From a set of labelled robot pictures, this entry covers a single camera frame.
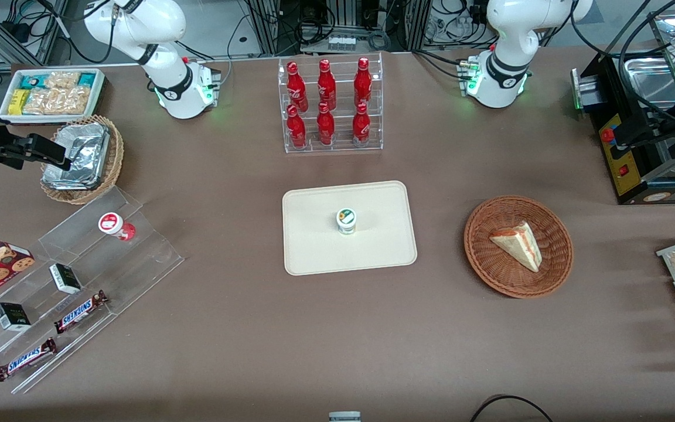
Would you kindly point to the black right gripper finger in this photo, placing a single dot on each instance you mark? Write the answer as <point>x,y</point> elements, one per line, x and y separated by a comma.
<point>62,164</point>
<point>44,146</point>

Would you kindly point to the green gum bottle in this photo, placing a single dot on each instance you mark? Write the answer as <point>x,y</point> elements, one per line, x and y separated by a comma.
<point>346,221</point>

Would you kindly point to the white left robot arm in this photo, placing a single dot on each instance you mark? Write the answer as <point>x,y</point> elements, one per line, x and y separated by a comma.
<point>507,35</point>

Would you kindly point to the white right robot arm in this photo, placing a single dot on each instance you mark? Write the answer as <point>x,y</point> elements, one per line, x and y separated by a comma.
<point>167,35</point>

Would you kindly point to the aluminium foil tray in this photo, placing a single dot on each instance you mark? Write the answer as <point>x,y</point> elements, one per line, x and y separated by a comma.
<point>85,152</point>

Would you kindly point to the red gum bottle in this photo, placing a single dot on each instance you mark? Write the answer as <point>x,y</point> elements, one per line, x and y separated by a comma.
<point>115,225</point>

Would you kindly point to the cream plastic tray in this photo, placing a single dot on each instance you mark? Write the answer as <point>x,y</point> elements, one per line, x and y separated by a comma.
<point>384,246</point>

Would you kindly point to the steel tray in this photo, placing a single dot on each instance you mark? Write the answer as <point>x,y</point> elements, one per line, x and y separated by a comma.
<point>651,79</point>

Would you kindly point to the clear bag of crackers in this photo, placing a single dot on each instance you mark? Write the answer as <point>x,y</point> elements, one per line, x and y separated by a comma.
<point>63,79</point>
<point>59,101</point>

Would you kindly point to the yellow snack packet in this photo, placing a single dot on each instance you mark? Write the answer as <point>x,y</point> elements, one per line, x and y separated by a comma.
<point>18,101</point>

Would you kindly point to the oval wicker basket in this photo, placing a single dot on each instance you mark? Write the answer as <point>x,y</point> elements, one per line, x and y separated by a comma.
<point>116,158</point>

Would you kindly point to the white rectangular snack bin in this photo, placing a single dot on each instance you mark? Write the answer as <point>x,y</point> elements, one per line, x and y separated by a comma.
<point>98,108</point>

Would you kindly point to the teal snack packet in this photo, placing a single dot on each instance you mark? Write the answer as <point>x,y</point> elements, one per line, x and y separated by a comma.
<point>34,80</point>
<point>87,80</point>

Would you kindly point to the small black box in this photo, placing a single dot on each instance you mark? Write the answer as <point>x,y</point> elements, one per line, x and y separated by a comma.
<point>65,279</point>
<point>12,316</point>

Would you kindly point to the clear acrylic stepped stand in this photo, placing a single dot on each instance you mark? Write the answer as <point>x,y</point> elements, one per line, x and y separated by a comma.
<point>138,258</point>

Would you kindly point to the Snickers bar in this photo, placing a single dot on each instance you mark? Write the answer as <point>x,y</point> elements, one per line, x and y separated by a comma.
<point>26,360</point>
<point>79,312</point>

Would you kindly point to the red cola bottle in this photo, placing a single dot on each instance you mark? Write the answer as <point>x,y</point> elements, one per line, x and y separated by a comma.
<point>362,82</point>
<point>326,128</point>
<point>326,85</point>
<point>296,130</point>
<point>361,126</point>
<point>296,85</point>

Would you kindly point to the clear acrylic bottle rack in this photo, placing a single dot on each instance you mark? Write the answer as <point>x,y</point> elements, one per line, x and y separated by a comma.
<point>340,146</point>

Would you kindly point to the white power strip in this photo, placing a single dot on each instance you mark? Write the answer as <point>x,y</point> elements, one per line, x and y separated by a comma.
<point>341,43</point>

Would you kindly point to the small grey device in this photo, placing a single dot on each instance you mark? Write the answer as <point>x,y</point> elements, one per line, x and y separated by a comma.
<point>344,417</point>

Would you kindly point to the round brown wicker basket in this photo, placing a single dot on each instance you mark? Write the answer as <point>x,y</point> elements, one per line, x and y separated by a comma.
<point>490,264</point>

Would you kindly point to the wrapped triangle sandwich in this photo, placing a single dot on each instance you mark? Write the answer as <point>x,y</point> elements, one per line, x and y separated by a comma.
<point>519,245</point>

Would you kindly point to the black sealing machine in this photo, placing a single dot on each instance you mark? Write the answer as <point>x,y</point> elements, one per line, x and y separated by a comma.
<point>636,158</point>

